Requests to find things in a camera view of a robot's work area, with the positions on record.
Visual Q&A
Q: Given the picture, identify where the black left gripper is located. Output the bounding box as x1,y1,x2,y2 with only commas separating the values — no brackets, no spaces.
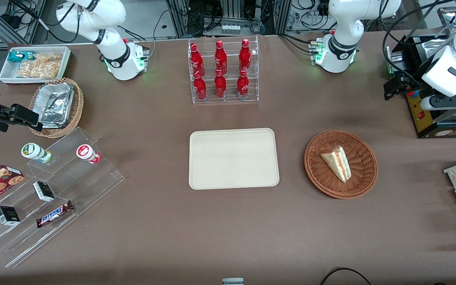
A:
384,65,435,100

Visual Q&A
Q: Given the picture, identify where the triangular sandwich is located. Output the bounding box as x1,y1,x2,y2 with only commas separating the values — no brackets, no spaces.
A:
320,146,352,183

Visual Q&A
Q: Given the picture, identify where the aluminium foil tray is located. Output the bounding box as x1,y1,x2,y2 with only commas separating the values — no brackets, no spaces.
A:
37,82,75,128

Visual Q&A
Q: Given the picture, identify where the light wicker basket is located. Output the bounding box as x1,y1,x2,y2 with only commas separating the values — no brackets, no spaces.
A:
29,78,84,139

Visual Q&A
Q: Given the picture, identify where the round brown wicker basket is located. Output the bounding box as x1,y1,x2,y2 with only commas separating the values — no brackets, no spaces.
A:
304,130,378,199

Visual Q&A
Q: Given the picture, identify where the beige rectangular tray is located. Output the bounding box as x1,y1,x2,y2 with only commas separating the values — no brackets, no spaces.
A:
189,128,280,190

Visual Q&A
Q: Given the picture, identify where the green lid yogurt cup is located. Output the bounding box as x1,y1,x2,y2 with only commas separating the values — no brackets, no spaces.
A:
21,142,52,164

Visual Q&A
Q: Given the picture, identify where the black hot food display machine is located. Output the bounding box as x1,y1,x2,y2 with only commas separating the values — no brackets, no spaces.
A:
386,7,456,139

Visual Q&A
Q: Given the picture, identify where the white rectangular bin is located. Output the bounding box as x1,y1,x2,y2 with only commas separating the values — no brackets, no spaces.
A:
0,46,72,84

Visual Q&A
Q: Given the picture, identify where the clear bag of chips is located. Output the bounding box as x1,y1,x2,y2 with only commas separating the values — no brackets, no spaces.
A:
16,53,63,79

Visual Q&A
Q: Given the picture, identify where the red lid yogurt cup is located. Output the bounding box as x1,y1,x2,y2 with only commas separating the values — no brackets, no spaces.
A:
76,144,101,164

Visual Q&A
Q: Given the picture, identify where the green snack packet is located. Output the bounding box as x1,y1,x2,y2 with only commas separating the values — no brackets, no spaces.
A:
7,51,38,63

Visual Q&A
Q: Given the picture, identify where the small black box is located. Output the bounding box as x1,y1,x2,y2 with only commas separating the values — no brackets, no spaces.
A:
0,206,21,226
33,181,55,202

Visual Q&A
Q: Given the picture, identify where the clear acrylic stepped shelf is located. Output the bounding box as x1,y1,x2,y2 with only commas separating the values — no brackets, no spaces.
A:
0,127,125,268

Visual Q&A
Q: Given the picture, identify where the snickers chocolate bar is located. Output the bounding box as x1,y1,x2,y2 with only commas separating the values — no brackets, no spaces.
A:
36,200,74,228

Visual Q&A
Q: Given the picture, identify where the red cola bottle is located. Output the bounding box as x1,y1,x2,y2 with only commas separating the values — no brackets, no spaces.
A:
190,43,205,76
214,69,227,99
193,70,208,101
237,70,250,99
215,40,228,75
239,38,252,72

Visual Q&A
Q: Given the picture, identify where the clear acrylic bottle rack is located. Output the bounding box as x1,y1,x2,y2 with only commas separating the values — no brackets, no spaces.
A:
188,35,259,104

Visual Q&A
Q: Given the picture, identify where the black cable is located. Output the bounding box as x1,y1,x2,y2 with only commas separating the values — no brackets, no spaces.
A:
320,268,371,285

